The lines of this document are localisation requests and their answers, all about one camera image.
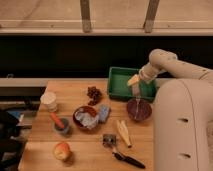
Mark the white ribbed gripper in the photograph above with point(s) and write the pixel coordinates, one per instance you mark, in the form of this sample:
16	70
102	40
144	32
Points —
147	73

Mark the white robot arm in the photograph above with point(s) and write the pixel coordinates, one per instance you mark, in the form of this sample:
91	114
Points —
182	113

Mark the green plastic tray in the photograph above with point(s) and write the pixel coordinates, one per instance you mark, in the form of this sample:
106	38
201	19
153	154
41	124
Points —
117	88

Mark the dark red bowl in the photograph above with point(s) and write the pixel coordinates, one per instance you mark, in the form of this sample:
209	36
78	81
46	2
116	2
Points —
138	110

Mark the bunch of dark grapes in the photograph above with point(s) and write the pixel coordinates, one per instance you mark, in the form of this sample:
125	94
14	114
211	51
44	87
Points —
95	95

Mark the blue sponge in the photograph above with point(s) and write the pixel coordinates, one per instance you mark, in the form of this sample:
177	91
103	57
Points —
103	113

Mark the crumpled white blue cloth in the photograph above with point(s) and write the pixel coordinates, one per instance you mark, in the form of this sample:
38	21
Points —
87	120

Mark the grey small cup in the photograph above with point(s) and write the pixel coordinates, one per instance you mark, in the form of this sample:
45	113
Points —
63	131

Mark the white paper cup stack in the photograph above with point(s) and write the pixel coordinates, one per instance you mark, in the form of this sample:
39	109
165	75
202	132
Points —
48	99

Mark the orange carrot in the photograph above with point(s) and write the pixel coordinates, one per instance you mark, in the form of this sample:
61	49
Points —
57	121

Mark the red yellow apple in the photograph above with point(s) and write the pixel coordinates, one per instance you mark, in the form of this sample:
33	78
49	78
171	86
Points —
62	151

